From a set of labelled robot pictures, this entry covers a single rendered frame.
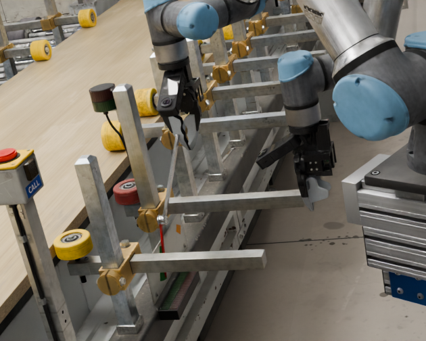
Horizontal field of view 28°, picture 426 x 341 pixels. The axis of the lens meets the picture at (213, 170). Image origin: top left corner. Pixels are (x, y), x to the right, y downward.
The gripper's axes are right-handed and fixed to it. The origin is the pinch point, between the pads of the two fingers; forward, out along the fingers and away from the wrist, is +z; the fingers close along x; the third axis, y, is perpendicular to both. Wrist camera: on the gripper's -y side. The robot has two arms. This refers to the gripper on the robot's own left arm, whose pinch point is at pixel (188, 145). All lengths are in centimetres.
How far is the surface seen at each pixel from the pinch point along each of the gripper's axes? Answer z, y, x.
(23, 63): 20, 163, 133
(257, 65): 5, 73, 0
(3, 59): 7, 124, 117
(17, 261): 9.2, -33.6, 29.9
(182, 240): 26.2, 3.2, 8.2
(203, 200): 13.2, -1.6, -1.4
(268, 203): 14.8, -1.8, -16.8
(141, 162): 0.5, -6.1, 9.6
